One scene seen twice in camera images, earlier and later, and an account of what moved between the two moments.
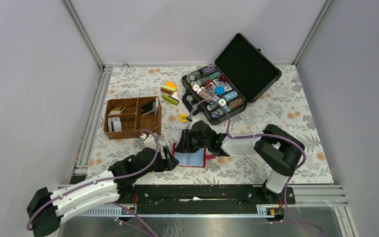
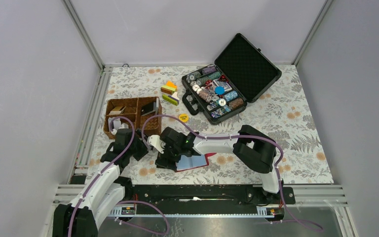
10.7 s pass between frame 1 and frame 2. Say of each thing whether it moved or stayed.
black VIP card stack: stayed
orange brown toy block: stayed
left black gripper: moved
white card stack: stayed
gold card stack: stayed
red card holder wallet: moved
